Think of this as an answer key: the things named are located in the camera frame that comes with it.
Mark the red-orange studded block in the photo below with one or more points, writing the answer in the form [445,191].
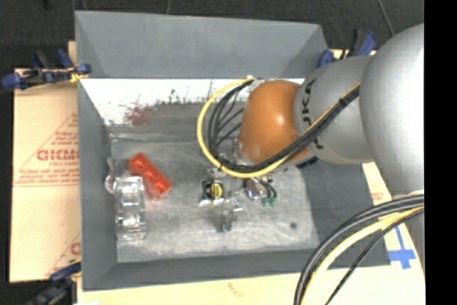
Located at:
[150,175]

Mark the brown cardboard board red print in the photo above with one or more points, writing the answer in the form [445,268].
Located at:
[43,125]

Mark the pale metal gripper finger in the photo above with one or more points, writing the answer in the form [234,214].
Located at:
[227,221]
[235,206]

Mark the grey metal bin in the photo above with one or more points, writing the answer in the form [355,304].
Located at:
[185,46]

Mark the clear glass mug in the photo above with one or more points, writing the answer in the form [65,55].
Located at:
[130,207]

